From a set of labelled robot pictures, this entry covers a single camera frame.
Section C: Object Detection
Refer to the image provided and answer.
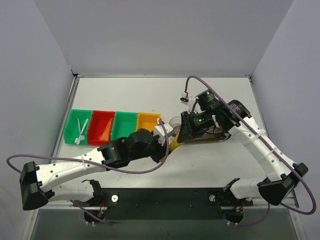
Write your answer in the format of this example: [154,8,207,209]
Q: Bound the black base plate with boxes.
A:
[77,187,253,221]

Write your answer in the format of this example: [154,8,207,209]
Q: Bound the yellow bin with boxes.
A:
[135,112,161,132]

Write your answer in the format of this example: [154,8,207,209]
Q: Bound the orange toothpaste box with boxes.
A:
[99,119,112,142]

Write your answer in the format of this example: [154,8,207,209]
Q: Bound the red bin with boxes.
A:
[87,110,116,146]

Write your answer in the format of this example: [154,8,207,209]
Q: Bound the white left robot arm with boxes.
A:
[19,125,173,211]

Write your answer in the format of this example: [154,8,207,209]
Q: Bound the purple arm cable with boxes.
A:
[5,121,171,175]
[184,75,316,216]

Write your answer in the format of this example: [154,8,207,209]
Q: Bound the clear glass cup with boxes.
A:
[169,116,182,137]

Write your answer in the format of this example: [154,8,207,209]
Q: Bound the green bin with toothbrushes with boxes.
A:
[63,109,93,146]

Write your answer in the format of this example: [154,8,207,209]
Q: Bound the yellow toothpaste tube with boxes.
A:
[168,134,184,155]

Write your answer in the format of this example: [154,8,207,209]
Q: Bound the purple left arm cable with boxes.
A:
[5,121,171,175]

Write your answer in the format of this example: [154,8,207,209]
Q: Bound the aluminium frame rail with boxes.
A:
[36,196,299,210]

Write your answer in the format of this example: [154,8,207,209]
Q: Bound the green bin with cups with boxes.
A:
[110,111,138,141]

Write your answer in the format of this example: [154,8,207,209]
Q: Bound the white toothbrush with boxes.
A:
[79,118,89,141]
[74,118,84,145]

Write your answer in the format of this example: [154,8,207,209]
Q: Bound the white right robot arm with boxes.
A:
[176,89,308,206]

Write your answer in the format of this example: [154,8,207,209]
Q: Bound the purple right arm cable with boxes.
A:
[184,75,316,216]

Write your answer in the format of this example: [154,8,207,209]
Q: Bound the dark wooden oval tray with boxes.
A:
[186,131,231,143]

